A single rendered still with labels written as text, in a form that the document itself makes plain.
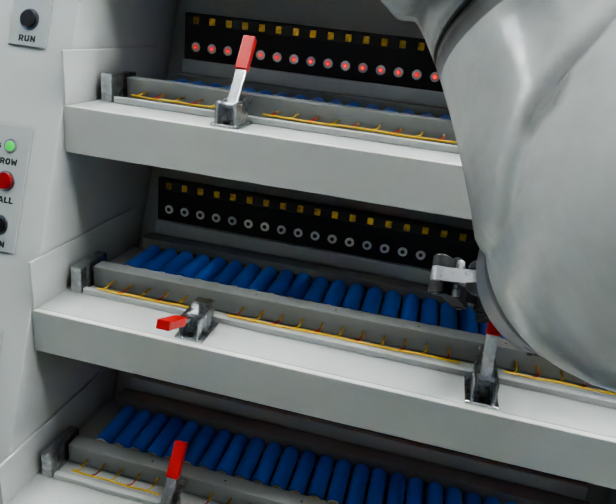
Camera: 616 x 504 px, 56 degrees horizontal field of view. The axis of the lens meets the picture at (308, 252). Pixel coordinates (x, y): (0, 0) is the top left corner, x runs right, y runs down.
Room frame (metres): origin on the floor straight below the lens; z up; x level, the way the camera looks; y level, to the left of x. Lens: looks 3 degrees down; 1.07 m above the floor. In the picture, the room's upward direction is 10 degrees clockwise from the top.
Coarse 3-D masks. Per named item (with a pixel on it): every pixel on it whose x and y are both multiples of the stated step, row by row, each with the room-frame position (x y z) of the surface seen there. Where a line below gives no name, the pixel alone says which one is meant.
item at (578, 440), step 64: (64, 256) 0.59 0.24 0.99; (128, 256) 0.70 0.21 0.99; (320, 256) 0.68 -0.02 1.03; (64, 320) 0.55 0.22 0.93; (128, 320) 0.56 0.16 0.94; (192, 384) 0.54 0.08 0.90; (256, 384) 0.52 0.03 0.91; (320, 384) 0.51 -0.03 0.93; (384, 384) 0.50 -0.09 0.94; (448, 384) 0.51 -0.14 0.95; (576, 384) 0.53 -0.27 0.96; (448, 448) 0.49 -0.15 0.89; (512, 448) 0.48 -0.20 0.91; (576, 448) 0.47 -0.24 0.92
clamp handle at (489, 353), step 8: (488, 328) 0.50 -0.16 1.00; (488, 336) 0.50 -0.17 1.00; (496, 336) 0.50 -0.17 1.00; (488, 344) 0.50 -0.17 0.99; (496, 344) 0.50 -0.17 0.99; (488, 352) 0.50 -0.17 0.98; (488, 360) 0.49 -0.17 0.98; (480, 368) 0.50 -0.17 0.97; (488, 368) 0.49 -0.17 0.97; (488, 376) 0.49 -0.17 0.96
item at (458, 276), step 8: (456, 264) 0.38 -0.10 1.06; (464, 264) 0.38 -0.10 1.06; (432, 272) 0.38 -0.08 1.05; (440, 272) 0.37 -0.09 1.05; (448, 272) 0.37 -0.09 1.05; (456, 272) 0.37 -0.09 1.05; (464, 272) 0.36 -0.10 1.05; (472, 272) 0.36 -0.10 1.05; (440, 280) 0.37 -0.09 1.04; (448, 280) 0.37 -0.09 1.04; (456, 280) 0.37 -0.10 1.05; (464, 280) 0.36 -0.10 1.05; (472, 280) 0.36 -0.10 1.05; (456, 288) 0.38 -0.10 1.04; (456, 296) 0.38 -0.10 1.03
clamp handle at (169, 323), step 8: (192, 304) 0.54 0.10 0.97; (192, 312) 0.54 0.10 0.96; (160, 320) 0.47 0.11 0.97; (168, 320) 0.47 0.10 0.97; (176, 320) 0.48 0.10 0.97; (184, 320) 0.50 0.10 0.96; (192, 320) 0.52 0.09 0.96; (160, 328) 0.47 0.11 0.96; (168, 328) 0.47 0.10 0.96; (176, 328) 0.49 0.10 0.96
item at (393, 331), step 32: (128, 288) 0.60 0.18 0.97; (160, 288) 0.60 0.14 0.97; (192, 288) 0.59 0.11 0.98; (224, 288) 0.59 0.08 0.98; (256, 320) 0.57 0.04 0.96; (288, 320) 0.58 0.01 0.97; (320, 320) 0.57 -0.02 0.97; (352, 320) 0.56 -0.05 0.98; (384, 320) 0.56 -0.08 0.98; (416, 352) 0.54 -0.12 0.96; (448, 352) 0.54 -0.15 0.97; (512, 352) 0.54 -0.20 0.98
